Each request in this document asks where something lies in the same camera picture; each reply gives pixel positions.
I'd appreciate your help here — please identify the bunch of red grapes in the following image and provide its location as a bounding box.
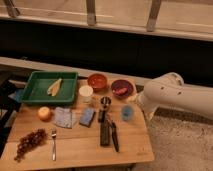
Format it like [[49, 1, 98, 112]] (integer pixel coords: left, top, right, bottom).
[[14, 129, 47, 162]]

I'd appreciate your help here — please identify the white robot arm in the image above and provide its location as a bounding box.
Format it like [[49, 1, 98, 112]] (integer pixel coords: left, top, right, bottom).
[[127, 72, 213, 120]]

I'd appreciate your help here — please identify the red food in bowl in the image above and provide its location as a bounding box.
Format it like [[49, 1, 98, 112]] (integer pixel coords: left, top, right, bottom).
[[115, 87, 128, 95]]

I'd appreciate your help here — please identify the dark red bowl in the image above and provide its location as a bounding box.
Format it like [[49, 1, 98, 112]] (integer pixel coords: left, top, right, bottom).
[[111, 79, 134, 99]]

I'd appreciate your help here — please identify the orange bowl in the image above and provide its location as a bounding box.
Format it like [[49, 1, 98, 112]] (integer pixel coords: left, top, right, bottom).
[[87, 73, 107, 91]]

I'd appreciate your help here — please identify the white cup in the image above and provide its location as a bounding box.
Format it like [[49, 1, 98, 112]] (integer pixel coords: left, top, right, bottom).
[[79, 85, 93, 103]]

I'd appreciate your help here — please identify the blue sponge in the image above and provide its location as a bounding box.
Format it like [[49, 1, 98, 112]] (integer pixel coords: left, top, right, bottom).
[[79, 107, 95, 127]]

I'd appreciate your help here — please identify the silver fork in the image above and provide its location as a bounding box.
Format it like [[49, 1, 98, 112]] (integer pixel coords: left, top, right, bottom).
[[51, 129, 57, 161]]

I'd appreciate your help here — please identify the yellow apple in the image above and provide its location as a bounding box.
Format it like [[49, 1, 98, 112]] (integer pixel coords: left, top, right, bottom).
[[38, 106, 52, 121]]

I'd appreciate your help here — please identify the green plastic tray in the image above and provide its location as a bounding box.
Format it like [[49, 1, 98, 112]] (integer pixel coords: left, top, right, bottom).
[[21, 71, 78, 106]]

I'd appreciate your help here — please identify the black handled knife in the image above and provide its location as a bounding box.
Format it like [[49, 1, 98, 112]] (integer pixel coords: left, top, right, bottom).
[[108, 118, 119, 152]]

